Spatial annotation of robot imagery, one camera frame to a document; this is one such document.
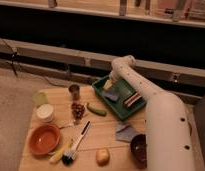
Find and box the grey folded cloth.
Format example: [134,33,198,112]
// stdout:
[116,123,138,143]

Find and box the brown grape bunch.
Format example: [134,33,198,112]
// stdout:
[71,102,85,120]

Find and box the small metal cup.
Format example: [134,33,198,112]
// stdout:
[68,84,80,100]

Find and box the light green cup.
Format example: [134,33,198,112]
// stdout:
[33,91,47,106]

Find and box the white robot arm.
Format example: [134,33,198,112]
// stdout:
[109,55,196,171]

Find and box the yellow banana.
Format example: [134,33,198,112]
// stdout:
[49,139,73,164]

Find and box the green plastic tray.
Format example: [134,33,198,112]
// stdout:
[92,76,146,121]

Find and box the orange red bowl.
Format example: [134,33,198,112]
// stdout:
[28,124,61,156]

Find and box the white round container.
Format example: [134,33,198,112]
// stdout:
[36,104,54,123]

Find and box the dark brown bowl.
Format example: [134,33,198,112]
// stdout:
[130,134,147,169]

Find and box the green cucumber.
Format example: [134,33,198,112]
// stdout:
[86,103,107,116]

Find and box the white handled dish brush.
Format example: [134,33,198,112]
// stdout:
[61,121,91,165]

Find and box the yellow potato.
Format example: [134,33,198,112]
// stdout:
[96,148,110,166]

